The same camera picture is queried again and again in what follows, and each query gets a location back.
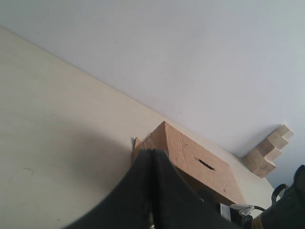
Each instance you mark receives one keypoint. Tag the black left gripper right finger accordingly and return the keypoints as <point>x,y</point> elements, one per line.
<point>175,205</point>

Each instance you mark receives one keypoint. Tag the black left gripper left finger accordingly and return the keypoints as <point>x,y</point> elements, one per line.
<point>128,205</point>

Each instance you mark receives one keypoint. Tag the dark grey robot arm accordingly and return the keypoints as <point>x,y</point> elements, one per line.
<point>285,213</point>

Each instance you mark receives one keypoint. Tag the brown cardboard slot box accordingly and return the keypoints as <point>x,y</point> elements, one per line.
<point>200,168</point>

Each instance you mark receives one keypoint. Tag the stacked wooden blocks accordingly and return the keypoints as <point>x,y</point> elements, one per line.
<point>260,160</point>

